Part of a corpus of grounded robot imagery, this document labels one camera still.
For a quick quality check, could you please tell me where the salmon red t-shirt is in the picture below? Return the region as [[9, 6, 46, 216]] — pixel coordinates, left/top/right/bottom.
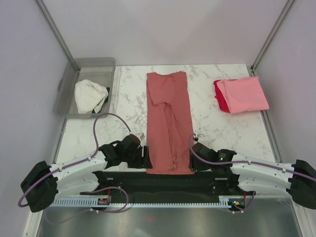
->
[[147, 72, 194, 175]]

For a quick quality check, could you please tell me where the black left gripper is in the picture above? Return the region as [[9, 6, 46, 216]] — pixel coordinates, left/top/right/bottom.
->
[[123, 145, 152, 168]]

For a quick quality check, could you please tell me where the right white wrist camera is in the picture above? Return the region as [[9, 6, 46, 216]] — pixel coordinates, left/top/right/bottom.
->
[[193, 133, 205, 142]]

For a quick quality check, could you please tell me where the white slotted cable duct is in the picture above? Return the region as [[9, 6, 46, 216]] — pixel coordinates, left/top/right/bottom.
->
[[50, 196, 231, 208]]

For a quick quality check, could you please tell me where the left aluminium frame post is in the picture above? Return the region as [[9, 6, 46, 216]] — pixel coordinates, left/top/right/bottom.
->
[[34, 0, 79, 71]]

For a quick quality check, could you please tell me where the white crumpled t-shirt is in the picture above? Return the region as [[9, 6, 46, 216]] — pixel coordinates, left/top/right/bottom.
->
[[74, 79, 101, 114]]

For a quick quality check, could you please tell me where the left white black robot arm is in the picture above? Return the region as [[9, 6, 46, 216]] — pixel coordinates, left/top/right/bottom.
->
[[20, 133, 152, 213]]

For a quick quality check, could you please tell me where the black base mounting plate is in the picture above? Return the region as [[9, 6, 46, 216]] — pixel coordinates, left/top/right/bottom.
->
[[93, 171, 255, 201]]

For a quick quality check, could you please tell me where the grey transparent plastic bin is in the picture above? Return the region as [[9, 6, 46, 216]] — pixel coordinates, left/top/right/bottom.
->
[[54, 57, 116, 119]]

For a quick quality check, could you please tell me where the aluminium frame post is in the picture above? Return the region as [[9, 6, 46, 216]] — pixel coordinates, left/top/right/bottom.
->
[[34, 0, 79, 71], [247, 0, 296, 76]]

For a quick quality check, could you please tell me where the right aluminium frame post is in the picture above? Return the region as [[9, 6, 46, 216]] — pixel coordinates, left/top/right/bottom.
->
[[247, 0, 296, 76]]

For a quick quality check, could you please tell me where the light pink folded t-shirt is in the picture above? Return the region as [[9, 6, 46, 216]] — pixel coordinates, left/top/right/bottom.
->
[[217, 77, 269, 114]]

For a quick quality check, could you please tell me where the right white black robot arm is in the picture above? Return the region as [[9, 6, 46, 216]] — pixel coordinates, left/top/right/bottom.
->
[[189, 143, 316, 209]]

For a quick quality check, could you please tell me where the magenta red folded t-shirt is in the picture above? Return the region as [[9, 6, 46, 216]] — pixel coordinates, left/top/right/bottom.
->
[[213, 80, 230, 113]]

